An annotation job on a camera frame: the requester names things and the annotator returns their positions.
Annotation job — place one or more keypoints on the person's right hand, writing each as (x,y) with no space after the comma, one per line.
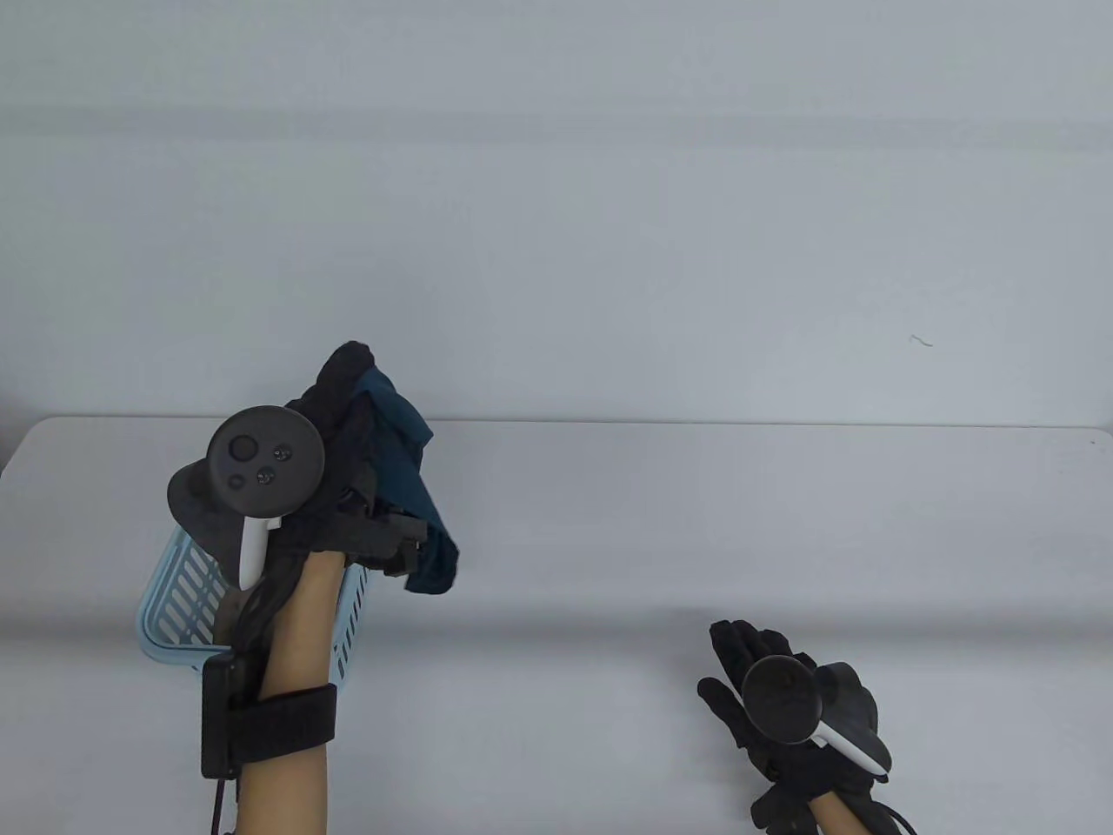
(765,752)

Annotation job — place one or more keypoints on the person's left hand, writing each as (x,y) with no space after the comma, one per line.
(343,452)

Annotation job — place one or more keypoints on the person's left fingers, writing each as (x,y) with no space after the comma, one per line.
(343,370)

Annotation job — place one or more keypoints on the person's right thumb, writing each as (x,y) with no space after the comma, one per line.
(717,698)

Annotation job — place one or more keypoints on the dark teal cloth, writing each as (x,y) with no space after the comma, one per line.
(409,470)

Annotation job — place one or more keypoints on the person's left forearm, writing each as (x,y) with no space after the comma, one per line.
(291,635)

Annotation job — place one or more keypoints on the person's right forearm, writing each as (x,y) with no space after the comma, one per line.
(839,816)

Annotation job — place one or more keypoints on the dark grey right controller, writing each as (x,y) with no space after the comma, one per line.
(783,700)

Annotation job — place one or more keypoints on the dark grey controller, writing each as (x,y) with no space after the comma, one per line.
(261,465)
(783,700)

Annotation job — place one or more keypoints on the dark grey left controller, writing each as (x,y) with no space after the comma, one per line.
(261,465)

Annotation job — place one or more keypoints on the light blue plastic basket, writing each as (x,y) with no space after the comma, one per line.
(187,600)

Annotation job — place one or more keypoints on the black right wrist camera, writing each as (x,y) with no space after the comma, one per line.
(783,804)

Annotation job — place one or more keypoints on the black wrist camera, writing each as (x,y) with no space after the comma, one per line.
(783,804)
(391,535)

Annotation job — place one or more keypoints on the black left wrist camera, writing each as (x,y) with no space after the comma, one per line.
(391,535)

